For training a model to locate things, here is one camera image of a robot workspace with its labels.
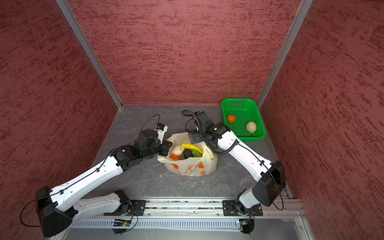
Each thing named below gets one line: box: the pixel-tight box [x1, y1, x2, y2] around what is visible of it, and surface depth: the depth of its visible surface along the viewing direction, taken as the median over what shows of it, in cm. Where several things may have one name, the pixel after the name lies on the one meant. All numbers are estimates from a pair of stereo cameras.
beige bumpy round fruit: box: [246, 121, 257, 134], surface depth 103 cm
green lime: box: [191, 149, 203, 158], surface depth 91 cm
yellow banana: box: [181, 143, 204, 155], surface depth 94 cm
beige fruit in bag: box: [171, 145, 185, 156], surface depth 91 cm
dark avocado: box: [183, 148, 193, 159], surface depth 92 cm
